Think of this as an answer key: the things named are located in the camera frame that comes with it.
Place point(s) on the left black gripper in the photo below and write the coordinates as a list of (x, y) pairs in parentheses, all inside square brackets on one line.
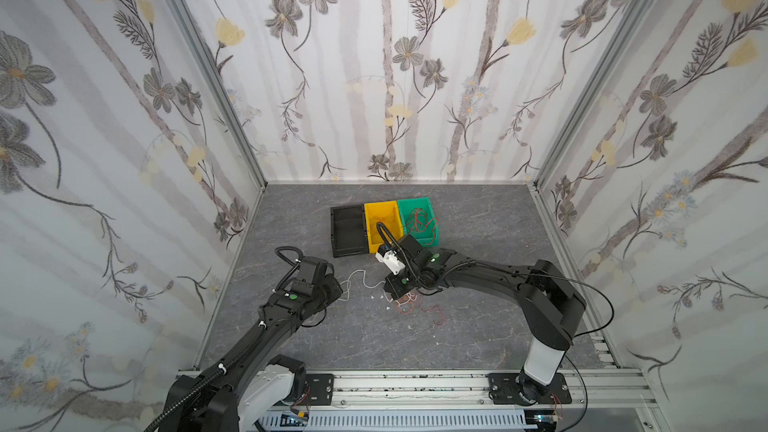
[(330, 288)]

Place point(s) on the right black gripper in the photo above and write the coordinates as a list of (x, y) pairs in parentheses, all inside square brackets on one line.
[(396, 287)]

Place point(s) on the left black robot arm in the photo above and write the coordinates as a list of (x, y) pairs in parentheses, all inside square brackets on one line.
[(250, 378)]

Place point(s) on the green plastic bin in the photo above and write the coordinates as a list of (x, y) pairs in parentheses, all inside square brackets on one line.
[(419, 220)]

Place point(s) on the yellow plastic bin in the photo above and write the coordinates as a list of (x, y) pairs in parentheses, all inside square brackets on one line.
[(387, 213)]

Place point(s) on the black plastic bin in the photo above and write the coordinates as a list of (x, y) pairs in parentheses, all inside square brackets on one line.
[(348, 231)]

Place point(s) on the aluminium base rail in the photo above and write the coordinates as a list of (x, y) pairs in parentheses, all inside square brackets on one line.
[(470, 400)]

